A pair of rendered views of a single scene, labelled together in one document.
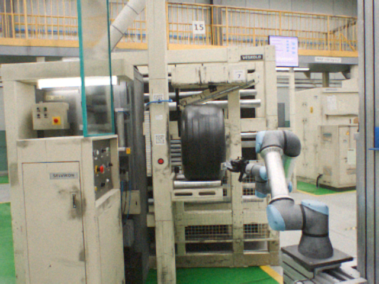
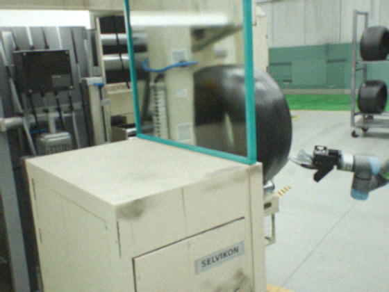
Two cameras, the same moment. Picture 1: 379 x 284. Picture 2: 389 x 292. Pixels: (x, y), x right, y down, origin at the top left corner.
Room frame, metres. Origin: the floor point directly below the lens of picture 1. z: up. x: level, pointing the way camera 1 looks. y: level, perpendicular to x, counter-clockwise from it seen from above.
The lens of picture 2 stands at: (0.94, 1.28, 1.55)
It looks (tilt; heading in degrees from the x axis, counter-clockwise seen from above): 13 degrees down; 322
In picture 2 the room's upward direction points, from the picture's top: 4 degrees counter-clockwise
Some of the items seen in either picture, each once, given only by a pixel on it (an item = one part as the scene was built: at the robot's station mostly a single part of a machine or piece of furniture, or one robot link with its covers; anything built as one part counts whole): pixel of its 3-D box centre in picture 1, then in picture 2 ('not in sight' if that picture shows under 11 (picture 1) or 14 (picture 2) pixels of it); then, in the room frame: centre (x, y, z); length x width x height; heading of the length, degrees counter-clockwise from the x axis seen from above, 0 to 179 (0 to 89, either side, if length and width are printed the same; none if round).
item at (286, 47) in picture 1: (283, 51); not in sight; (5.94, -1.74, 2.60); 0.60 x 0.05 x 0.55; 107
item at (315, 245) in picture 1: (315, 241); not in sight; (1.44, -0.55, 0.77); 0.15 x 0.15 x 0.10
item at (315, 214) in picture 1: (313, 215); not in sight; (1.44, -0.54, 0.88); 0.13 x 0.12 x 0.14; 89
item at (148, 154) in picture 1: (148, 143); not in sight; (2.39, 0.30, 1.19); 0.05 x 0.04 x 0.48; 178
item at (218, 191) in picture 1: (196, 192); (244, 208); (2.29, -0.03, 0.83); 0.36 x 0.09 x 0.06; 88
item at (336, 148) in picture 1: (346, 155); not in sight; (6.30, -3.03, 0.62); 0.91 x 0.58 x 1.25; 107
